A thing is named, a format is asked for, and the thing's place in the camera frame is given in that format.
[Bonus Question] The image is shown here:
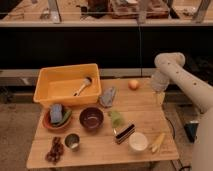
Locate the metal cup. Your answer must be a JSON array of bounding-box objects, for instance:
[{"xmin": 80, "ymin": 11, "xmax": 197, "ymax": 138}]
[{"xmin": 65, "ymin": 133, "xmax": 80, "ymax": 151}]

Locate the yellow plastic tub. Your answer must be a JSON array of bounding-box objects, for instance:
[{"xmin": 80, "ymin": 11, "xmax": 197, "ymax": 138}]
[{"xmin": 33, "ymin": 63, "xmax": 102, "ymax": 108}]

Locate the black foot pedal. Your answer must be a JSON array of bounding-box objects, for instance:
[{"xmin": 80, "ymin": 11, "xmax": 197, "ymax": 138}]
[{"xmin": 184, "ymin": 123, "xmax": 198, "ymax": 143}]

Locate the green vegetable in bowl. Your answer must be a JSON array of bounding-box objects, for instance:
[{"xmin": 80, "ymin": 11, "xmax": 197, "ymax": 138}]
[{"xmin": 53, "ymin": 110, "xmax": 72, "ymax": 127}]

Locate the orange bowl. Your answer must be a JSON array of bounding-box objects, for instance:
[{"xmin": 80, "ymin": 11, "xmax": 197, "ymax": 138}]
[{"xmin": 42, "ymin": 110, "xmax": 72, "ymax": 131}]

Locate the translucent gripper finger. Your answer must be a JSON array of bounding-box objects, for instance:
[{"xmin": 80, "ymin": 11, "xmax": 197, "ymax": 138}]
[
  {"xmin": 154, "ymin": 92, "xmax": 158, "ymax": 104},
  {"xmin": 160, "ymin": 92, "xmax": 165, "ymax": 105}
]

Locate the blue sponge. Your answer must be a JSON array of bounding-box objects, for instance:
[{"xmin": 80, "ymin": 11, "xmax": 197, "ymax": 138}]
[{"xmin": 50, "ymin": 104, "xmax": 62, "ymax": 123}]

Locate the black cable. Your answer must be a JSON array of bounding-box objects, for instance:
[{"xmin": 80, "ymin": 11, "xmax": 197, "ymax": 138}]
[{"xmin": 165, "ymin": 116, "xmax": 191, "ymax": 171}]

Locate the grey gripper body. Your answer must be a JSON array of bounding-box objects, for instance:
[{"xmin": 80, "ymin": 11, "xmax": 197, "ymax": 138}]
[{"xmin": 150, "ymin": 70, "xmax": 169, "ymax": 92}]

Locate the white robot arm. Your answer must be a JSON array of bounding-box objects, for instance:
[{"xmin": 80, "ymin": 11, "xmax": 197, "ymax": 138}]
[{"xmin": 150, "ymin": 52, "xmax": 213, "ymax": 171}]

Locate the brown dried chilli bunch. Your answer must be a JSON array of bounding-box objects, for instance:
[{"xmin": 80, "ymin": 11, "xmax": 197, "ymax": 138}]
[{"xmin": 45, "ymin": 137, "xmax": 64, "ymax": 164}]

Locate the orange apple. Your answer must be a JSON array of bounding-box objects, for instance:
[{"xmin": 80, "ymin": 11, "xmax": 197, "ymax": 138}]
[{"xmin": 128, "ymin": 80, "xmax": 139, "ymax": 90}]

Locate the white small bowl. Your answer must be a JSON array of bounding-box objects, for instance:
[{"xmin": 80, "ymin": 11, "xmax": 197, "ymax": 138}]
[{"xmin": 129, "ymin": 132, "xmax": 148, "ymax": 152}]

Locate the purple bowl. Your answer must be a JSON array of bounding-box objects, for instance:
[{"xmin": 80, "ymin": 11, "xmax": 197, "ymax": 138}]
[{"xmin": 79, "ymin": 107, "xmax": 104, "ymax": 131}]

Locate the grey blue cloth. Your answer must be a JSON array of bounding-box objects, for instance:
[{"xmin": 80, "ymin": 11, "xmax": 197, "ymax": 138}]
[{"xmin": 99, "ymin": 87, "xmax": 116, "ymax": 108}]

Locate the dish brush in tub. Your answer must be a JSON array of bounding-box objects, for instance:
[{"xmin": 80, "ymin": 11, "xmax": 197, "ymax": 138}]
[{"xmin": 74, "ymin": 77, "xmax": 92, "ymax": 96}]

